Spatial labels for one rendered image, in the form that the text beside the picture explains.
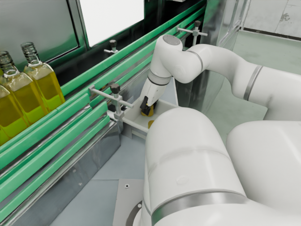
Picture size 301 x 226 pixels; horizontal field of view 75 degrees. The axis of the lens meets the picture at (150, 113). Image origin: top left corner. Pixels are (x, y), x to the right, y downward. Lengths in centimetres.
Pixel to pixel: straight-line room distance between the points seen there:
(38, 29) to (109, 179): 51
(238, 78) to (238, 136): 23
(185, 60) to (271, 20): 361
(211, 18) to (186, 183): 116
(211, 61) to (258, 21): 352
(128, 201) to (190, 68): 35
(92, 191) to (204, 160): 52
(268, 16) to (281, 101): 363
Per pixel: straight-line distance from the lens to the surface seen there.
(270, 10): 405
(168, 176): 19
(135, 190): 53
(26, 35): 72
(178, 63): 52
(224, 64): 59
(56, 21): 77
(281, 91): 48
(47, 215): 63
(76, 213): 66
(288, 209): 21
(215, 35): 130
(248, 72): 49
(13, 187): 53
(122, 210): 50
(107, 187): 67
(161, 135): 22
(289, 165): 24
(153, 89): 63
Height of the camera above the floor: 134
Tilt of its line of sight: 43 degrees down
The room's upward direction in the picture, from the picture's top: straight up
